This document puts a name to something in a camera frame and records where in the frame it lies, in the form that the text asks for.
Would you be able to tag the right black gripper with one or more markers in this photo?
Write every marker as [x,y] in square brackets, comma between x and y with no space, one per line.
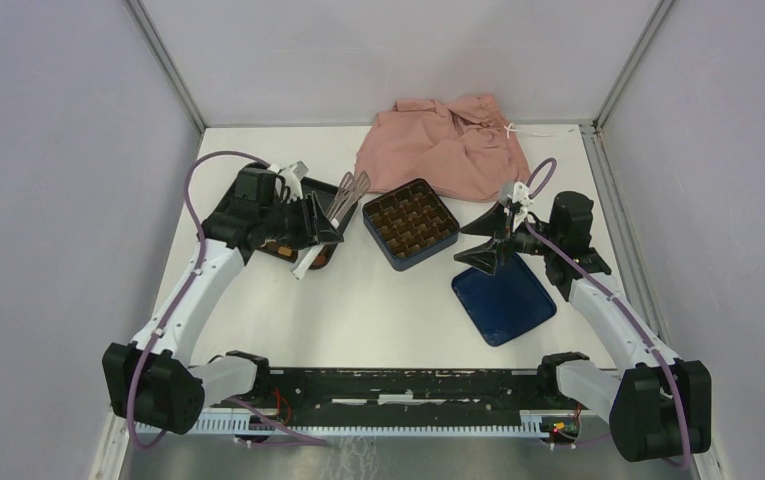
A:
[492,224]

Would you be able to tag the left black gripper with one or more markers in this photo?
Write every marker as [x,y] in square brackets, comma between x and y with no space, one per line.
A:
[306,235]

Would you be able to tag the silver metal tongs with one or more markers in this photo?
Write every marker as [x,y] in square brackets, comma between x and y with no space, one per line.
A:
[351,189]

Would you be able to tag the blue chocolate box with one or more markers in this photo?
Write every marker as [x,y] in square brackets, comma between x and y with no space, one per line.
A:
[410,224]

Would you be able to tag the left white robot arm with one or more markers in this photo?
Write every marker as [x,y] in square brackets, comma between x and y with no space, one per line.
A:
[151,379]

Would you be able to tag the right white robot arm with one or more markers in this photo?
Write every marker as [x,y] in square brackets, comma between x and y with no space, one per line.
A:
[656,404]

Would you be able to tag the black chocolate tray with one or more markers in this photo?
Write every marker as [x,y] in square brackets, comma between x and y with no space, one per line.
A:
[329,199]

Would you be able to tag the blue box lid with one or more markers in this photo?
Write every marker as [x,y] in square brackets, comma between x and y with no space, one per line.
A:
[505,305]

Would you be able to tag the pink cloth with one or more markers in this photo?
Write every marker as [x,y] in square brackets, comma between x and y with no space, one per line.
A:
[461,148]

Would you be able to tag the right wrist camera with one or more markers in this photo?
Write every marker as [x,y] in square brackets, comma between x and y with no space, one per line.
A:
[515,196]

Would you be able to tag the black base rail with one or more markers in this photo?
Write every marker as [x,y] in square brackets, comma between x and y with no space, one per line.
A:
[317,397]

